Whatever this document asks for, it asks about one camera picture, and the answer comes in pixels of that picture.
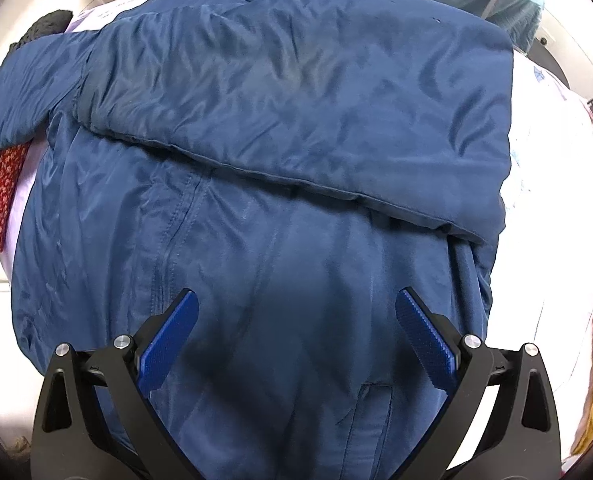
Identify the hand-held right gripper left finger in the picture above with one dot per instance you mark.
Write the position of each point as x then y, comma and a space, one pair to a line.
169, 345

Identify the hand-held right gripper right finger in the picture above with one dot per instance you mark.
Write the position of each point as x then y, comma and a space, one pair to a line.
424, 340

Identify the navy blue jacket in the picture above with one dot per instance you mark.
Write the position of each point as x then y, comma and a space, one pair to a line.
276, 135

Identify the purple floral bedsheet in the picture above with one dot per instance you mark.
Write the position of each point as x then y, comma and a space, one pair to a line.
541, 210

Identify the red floral cloth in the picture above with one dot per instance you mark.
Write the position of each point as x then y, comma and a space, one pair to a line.
1, 195

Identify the black round stool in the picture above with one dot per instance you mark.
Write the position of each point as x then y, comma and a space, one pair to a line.
551, 60

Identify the pile of grey blue bedding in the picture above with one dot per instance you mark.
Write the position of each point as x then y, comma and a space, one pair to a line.
476, 2

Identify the black knit garment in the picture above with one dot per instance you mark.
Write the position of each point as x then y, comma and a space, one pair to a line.
41, 27

